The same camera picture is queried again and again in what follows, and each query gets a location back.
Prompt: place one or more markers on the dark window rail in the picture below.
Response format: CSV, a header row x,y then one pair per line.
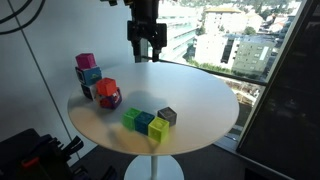
x,y
200,69

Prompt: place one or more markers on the black checkered fabric cube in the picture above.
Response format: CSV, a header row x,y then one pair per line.
x,y
88,91

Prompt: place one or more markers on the green embossed dice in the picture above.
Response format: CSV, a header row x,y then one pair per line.
x,y
130,118

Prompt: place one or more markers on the gray embossed dice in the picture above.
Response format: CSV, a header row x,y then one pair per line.
x,y
167,116

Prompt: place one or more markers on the orange-red cube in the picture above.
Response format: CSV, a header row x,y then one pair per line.
x,y
106,86

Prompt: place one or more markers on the multicoloured fabric cube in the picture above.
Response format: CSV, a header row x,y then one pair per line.
x,y
112,101

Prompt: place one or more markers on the black spring clamp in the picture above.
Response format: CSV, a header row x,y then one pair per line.
x,y
75,145

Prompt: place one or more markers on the yellow-green embossed dice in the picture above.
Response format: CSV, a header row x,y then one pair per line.
x,y
158,130

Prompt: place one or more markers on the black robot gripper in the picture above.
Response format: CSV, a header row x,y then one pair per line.
x,y
146,31

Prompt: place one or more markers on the teal blue embossed dice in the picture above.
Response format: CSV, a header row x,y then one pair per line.
x,y
144,122

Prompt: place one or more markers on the blue and black fabric cube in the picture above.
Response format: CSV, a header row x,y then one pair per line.
x,y
89,76

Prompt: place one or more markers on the white table pedestal base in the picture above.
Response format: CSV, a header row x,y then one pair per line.
x,y
154,166

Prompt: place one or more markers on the magenta cube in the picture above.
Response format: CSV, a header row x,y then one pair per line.
x,y
85,61

